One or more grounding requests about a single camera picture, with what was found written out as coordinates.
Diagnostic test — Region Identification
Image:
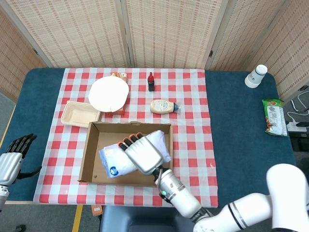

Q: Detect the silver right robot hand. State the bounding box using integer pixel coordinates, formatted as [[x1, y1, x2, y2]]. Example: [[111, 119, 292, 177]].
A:
[[117, 132, 163, 175]]

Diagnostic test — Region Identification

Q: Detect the white paper plate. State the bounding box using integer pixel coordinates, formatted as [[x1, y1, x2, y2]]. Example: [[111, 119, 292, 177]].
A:
[[88, 76, 129, 112]]

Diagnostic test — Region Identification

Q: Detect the beige mayonnaise squeeze bottle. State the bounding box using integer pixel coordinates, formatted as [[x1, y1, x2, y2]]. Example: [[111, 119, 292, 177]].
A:
[[150, 99, 182, 114]]

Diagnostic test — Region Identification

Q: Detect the stack of white paper cups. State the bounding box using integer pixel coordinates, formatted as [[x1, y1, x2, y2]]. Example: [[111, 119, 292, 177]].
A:
[[244, 64, 268, 89]]

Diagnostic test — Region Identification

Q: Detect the orange box on floor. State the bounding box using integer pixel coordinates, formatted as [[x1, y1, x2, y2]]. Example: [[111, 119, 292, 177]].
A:
[[91, 204, 103, 217]]

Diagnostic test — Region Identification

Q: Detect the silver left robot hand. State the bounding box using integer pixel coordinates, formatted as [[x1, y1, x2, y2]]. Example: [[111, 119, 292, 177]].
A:
[[0, 133, 42, 187]]

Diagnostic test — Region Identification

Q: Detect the red white checkered tablecloth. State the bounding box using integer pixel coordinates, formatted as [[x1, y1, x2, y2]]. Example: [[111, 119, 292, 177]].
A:
[[33, 68, 219, 208]]

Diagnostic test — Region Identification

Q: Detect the woven folding screen panel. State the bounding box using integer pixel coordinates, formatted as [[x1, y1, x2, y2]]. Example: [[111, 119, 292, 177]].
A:
[[272, 14, 309, 102], [0, 4, 53, 102], [204, 0, 309, 72], [120, 0, 234, 70], [0, 0, 132, 69]]

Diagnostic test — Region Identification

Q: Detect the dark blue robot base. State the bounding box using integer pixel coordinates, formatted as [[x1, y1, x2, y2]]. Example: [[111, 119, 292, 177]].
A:
[[99, 205, 195, 232]]

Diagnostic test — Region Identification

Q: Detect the open brown cardboard box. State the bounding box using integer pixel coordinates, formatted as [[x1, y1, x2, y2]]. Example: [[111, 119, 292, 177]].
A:
[[77, 121, 174, 187]]

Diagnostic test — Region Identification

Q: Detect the white power cable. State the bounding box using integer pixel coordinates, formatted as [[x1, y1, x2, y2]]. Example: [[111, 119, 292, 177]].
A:
[[286, 110, 301, 124]]

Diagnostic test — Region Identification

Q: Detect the green snack bag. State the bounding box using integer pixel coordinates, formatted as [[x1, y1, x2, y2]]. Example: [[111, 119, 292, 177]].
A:
[[262, 98, 289, 137]]

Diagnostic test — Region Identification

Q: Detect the orange snack box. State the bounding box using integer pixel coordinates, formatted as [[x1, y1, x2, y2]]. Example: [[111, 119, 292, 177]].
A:
[[105, 72, 128, 117]]

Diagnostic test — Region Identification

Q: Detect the dark sauce bottle red cap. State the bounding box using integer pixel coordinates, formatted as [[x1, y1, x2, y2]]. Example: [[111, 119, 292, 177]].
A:
[[147, 72, 155, 92]]

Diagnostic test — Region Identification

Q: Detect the beige plastic food container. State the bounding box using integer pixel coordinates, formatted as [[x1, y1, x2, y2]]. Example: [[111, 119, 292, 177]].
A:
[[60, 100, 101, 127]]

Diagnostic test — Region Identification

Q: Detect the white power strip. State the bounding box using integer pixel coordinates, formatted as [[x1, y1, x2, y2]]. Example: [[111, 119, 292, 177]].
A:
[[286, 122, 308, 133]]

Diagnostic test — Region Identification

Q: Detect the white plastic bag package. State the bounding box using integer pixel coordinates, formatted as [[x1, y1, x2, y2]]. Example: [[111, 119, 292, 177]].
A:
[[98, 130, 171, 179]]

